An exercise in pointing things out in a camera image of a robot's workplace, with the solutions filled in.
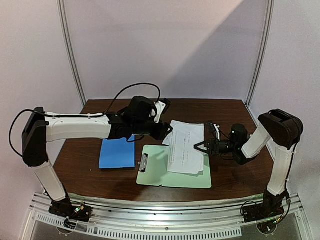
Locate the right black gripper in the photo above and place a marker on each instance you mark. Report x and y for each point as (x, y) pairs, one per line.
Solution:
(210, 145)

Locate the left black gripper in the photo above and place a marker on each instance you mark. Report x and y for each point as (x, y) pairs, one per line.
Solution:
(161, 133)

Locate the white paper sheets stack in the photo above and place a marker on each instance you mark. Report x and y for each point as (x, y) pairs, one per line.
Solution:
(182, 157)

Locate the metal clipboard clip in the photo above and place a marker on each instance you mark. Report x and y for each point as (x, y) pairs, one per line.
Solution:
(143, 163)

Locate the green clipboard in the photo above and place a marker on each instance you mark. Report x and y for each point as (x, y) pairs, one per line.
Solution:
(156, 174)

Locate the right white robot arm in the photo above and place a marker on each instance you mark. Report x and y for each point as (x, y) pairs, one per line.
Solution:
(276, 125)

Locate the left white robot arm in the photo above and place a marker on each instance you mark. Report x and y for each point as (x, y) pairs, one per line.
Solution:
(44, 127)

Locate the blue folder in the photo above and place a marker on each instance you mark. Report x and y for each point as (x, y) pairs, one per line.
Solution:
(118, 154)

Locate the white paper sheet far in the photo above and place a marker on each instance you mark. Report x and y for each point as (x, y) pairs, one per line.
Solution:
(175, 123)

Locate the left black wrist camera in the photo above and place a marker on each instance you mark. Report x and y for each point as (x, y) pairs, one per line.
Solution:
(144, 109)

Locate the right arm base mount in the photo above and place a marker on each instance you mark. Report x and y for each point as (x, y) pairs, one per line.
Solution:
(266, 217)

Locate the aluminium front rail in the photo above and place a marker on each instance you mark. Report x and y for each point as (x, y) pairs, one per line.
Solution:
(137, 220)

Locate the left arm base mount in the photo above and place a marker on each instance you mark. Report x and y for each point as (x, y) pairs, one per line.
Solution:
(71, 213)

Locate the right aluminium frame post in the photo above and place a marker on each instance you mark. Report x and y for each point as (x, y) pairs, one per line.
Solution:
(261, 52)

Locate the aluminium frame post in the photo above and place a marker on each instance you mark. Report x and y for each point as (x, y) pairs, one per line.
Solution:
(70, 51)
(261, 52)

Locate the left aluminium frame post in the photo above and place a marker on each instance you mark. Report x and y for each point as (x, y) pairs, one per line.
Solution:
(70, 51)

